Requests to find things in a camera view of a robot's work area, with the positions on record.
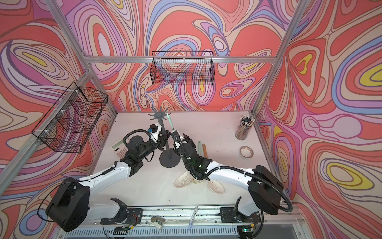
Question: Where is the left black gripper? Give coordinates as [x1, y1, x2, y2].
[137, 130, 171, 163]

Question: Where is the cream skimmer green handle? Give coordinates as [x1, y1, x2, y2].
[190, 141, 207, 184]

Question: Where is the grey utensil rack stand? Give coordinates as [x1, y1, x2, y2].
[149, 107, 181, 168]

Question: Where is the dark grey skimmer green handle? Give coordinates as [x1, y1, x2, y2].
[166, 113, 175, 131]

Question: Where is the cream skimmer wooden handle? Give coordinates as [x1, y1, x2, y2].
[174, 171, 192, 188]
[202, 143, 225, 194]

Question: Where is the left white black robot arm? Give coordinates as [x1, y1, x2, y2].
[45, 124, 171, 232]

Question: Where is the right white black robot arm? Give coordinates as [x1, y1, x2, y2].
[171, 130, 293, 218]

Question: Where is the pink white calculator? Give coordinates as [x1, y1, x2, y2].
[110, 139, 128, 159]

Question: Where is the roll of tape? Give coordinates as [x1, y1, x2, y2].
[239, 146, 254, 159]

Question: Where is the pencil cup with pencils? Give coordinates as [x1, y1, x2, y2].
[235, 115, 255, 140]

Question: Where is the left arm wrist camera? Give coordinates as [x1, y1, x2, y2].
[148, 123, 162, 140]

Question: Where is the black wire basket back wall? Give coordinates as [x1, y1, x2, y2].
[150, 50, 215, 86]

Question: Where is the black wire basket wall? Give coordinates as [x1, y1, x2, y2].
[31, 83, 108, 153]
[150, 50, 215, 86]

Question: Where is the pen on rail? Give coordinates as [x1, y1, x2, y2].
[188, 206, 199, 230]

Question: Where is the small clip on rail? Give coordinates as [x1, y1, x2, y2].
[150, 217, 166, 230]

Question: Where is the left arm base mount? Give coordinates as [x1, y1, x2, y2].
[100, 198, 143, 226]

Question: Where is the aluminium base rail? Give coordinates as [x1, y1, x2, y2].
[54, 205, 313, 239]

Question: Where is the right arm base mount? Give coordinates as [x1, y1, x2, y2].
[218, 196, 262, 224]

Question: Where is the black wire basket left wall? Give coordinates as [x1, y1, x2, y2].
[31, 83, 108, 153]

